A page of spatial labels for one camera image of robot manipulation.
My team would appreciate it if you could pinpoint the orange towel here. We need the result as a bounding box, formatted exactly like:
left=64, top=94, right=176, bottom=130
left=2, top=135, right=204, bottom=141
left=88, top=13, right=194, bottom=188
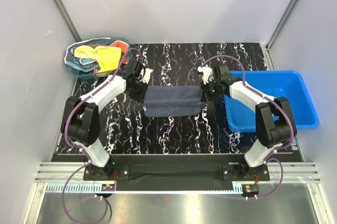
left=110, top=40, right=129, bottom=65

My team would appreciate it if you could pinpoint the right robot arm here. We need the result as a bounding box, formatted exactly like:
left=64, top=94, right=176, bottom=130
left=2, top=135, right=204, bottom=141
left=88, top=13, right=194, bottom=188
left=197, top=65, right=297, bottom=180

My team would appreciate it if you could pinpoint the black marbled table mat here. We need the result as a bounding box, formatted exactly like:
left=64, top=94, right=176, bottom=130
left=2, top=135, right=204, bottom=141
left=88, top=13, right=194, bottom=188
left=56, top=42, right=294, bottom=155

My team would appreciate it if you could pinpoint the teal mesh laundry basket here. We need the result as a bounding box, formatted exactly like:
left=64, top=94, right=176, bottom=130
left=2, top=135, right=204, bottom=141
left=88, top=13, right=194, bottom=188
left=64, top=37, right=132, bottom=80

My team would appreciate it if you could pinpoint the dark blue towel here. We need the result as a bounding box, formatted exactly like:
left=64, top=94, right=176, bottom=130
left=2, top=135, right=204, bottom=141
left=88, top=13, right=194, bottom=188
left=143, top=86, right=202, bottom=118

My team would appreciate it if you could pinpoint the yellow towel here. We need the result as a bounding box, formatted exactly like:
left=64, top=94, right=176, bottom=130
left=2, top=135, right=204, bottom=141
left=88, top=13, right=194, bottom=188
left=74, top=45, right=119, bottom=72

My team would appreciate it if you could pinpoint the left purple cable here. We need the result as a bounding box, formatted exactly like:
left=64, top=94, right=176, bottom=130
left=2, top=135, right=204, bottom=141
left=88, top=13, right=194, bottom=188
left=62, top=47, right=148, bottom=222

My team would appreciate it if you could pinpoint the purple cable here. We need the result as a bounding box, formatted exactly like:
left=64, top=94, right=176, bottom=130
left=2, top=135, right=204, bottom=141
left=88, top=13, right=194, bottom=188
left=62, top=47, right=148, bottom=222
left=201, top=55, right=297, bottom=198

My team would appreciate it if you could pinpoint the slotted cable duct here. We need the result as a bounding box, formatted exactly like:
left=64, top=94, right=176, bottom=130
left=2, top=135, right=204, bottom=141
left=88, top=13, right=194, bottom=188
left=46, top=182, right=259, bottom=194

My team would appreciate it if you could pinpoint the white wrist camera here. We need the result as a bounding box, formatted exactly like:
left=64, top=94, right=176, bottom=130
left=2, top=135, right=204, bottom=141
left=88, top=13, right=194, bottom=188
left=197, top=66, right=214, bottom=85
left=140, top=68, right=153, bottom=84

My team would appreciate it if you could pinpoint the aluminium frame rail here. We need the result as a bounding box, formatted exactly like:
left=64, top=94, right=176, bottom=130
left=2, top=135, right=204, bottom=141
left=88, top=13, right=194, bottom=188
left=35, top=161, right=320, bottom=183

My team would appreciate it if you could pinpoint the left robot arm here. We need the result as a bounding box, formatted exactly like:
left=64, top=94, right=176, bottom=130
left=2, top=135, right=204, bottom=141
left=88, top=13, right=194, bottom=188
left=61, top=60, right=153, bottom=180

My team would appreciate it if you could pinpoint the blue plastic bin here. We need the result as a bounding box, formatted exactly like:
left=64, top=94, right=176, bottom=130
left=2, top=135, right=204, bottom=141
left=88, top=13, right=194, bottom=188
left=224, top=71, right=319, bottom=133

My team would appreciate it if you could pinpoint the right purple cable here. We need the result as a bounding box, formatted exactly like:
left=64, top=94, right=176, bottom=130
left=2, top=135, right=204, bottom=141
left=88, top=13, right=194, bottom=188
left=201, top=55, right=297, bottom=198

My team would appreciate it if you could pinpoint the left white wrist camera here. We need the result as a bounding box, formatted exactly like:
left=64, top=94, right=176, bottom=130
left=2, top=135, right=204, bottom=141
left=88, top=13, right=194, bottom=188
left=140, top=68, right=153, bottom=84

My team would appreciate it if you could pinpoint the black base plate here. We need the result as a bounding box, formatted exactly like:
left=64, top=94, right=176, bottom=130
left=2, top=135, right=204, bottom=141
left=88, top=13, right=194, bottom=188
left=83, top=154, right=270, bottom=193

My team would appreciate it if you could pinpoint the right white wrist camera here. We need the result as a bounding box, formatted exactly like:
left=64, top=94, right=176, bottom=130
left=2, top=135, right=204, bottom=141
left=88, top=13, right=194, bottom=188
left=197, top=66, right=214, bottom=85

